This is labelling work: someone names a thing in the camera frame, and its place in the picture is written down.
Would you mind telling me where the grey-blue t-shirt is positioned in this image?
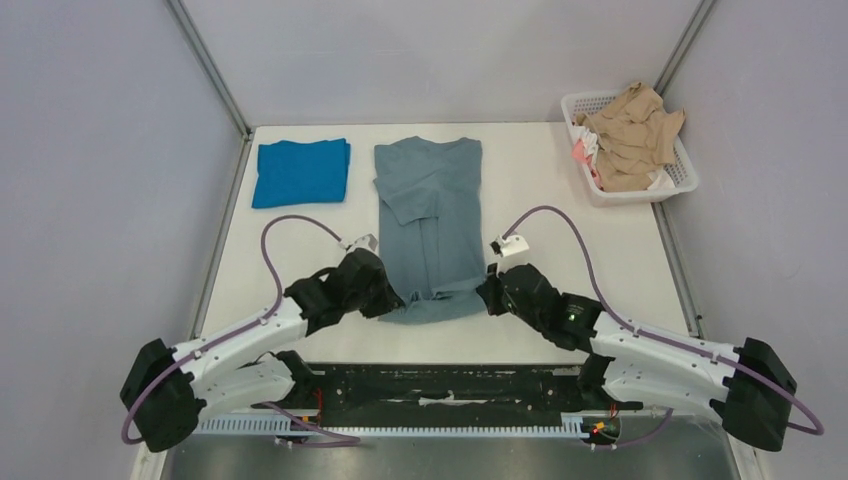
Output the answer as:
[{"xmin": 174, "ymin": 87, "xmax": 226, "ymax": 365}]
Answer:
[{"xmin": 373, "ymin": 137, "xmax": 486, "ymax": 325}]

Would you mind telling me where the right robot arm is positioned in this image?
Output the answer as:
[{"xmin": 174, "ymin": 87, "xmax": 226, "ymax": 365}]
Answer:
[{"xmin": 476, "ymin": 264, "xmax": 797, "ymax": 452}]

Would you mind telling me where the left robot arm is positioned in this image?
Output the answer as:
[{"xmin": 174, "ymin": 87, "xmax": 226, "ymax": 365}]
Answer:
[{"xmin": 119, "ymin": 248, "xmax": 402, "ymax": 453}]

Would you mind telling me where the folded bright blue t-shirt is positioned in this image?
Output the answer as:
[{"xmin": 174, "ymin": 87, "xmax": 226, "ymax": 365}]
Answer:
[{"xmin": 251, "ymin": 138, "xmax": 351, "ymax": 209}]

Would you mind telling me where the pink and white garment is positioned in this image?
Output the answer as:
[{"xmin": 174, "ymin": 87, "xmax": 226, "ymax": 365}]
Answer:
[{"xmin": 572, "ymin": 126, "xmax": 603, "ymax": 190}]

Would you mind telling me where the beige t-shirt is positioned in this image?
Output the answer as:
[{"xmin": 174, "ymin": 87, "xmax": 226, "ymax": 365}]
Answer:
[{"xmin": 574, "ymin": 81, "xmax": 686, "ymax": 193}]

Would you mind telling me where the white plastic laundry basket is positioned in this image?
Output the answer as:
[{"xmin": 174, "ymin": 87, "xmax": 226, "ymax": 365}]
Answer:
[{"xmin": 561, "ymin": 90, "xmax": 699, "ymax": 207}]

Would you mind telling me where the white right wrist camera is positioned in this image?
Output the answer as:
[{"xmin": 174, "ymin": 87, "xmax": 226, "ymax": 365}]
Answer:
[{"xmin": 490, "ymin": 234, "xmax": 530, "ymax": 259}]

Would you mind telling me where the white slotted cable duct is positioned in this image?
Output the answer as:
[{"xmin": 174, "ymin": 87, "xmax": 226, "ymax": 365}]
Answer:
[{"xmin": 194, "ymin": 412, "xmax": 602, "ymax": 441}]

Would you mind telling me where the aluminium frame rail right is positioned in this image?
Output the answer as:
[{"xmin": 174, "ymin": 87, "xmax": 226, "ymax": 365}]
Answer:
[{"xmin": 654, "ymin": 0, "xmax": 718, "ymax": 96}]

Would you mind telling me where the aluminium frame rail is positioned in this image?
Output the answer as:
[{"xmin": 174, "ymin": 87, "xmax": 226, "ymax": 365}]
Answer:
[
  {"xmin": 164, "ymin": 0, "xmax": 252, "ymax": 139},
  {"xmin": 654, "ymin": 0, "xmax": 718, "ymax": 96}
]

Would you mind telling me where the aluminium frame rail left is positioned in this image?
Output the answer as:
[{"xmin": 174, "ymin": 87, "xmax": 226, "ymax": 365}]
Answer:
[{"xmin": 164, "ymin": 0, "xmax": 252, "ymax": 139}]

